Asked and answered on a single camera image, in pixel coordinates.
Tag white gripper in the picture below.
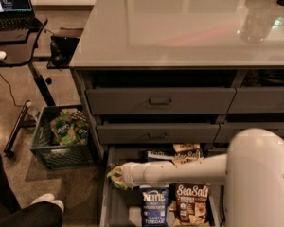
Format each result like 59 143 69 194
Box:
121 163 136 188

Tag green dang rice chip bag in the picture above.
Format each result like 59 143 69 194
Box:
107 166 128 190

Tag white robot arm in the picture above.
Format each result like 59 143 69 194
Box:
122 129 284 227

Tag blue Kettle chip bag front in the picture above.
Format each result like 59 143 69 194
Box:
140 185 169 227

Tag grey middle left drawer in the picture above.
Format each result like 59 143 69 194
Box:
97 123 220 144

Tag grey drawer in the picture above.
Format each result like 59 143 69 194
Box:
206 148 227 157
97 123 220 144
86 88 236 114
228 87 284 114
215 122 284 143

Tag open bottom left drawer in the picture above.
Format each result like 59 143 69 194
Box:
99 145 221 227

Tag brown Sea Salt chip bag middle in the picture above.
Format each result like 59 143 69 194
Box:
172 150 203 165

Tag brown sea salt chip bag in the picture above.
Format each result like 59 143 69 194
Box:
174 183 209 226
173 144 200 153
172 150 203 165

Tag brown Sea Salt chip bag back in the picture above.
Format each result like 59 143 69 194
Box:
173 144 200 153

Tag brown Sea Salt chip bag front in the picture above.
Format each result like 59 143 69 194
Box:
174 183 209 226

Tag grey top left drawer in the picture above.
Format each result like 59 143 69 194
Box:
86 88 236 114

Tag grey bottom right drawer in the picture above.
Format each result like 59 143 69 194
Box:
206 148 227 157

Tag green chip bag in crate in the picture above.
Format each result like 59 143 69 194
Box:
50 112 79 145

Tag grey middle right drawer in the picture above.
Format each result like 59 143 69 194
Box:
215 122 284 143

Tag grey cabinet with counter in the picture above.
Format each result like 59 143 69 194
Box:
71 0 284 154

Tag grey top right drawer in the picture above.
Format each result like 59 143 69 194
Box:
228 87 284 114

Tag green plastic crate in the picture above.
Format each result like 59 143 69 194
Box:
29 105 97 170

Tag white shoe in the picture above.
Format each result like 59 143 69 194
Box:
31 193 64 211

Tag person leg dark trousers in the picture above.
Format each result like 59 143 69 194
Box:
0 154 64 227

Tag black clamp device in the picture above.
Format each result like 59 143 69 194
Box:
47 27 83 69

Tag black standing desk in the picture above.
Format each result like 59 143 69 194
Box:
0 16 55 158

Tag black laptop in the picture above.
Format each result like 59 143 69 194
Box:
0 0 35 32

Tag thin black cable left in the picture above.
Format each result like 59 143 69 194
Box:
0 67 25 108

